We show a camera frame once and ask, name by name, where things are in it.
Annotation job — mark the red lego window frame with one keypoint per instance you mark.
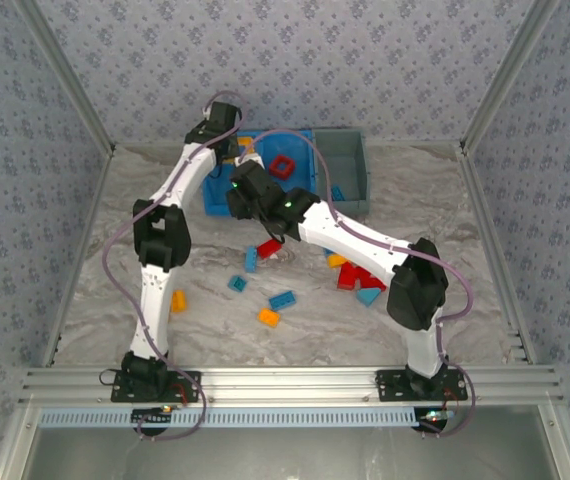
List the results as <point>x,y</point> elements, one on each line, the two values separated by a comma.
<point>274,169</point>

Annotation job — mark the gray plastic storage bin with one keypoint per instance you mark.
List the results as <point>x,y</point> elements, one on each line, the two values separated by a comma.
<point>350,165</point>

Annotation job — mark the orange yellow rectangular lego brick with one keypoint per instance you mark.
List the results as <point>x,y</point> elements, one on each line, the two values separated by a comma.
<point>268,317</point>

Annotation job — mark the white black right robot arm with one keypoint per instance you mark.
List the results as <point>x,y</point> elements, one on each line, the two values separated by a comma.
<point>355,240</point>

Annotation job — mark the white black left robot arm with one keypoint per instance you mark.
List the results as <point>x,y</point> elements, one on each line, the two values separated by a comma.
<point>152,300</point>

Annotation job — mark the red rectangular lego brick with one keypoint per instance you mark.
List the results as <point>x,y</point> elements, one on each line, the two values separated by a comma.
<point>267,248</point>
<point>372,286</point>

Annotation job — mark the small teal square lego brick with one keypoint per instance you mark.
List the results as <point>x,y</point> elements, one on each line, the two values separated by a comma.
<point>237,283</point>

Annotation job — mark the yellow curved lego brick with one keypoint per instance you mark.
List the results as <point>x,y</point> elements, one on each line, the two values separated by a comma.
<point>336,260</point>

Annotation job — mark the large red lego brick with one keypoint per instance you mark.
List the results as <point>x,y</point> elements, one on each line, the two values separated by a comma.
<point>346,277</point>

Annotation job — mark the small red lego brick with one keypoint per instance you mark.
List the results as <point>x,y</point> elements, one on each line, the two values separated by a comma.
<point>362,274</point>

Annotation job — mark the blue sloped lego piece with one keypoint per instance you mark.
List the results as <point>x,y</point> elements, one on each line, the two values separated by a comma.
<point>367,296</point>

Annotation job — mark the small controller board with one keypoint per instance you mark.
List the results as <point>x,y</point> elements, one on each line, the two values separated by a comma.
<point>152,415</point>
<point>435,416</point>

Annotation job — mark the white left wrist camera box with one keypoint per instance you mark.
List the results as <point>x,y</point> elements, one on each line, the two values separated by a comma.
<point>208,114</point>

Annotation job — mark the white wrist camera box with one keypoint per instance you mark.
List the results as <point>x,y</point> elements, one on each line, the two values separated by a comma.
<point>251,161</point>
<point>208,114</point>

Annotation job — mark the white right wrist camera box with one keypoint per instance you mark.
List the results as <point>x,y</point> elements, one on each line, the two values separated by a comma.
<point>251,161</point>

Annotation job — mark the aluminium frame post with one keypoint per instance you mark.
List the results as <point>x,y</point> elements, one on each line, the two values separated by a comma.
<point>65,80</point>
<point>510,75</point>

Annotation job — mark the aluminium side rail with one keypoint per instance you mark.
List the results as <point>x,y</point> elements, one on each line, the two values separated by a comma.
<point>485,210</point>
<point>90,225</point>

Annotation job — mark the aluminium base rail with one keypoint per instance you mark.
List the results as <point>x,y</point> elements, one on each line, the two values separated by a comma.
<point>290,382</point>

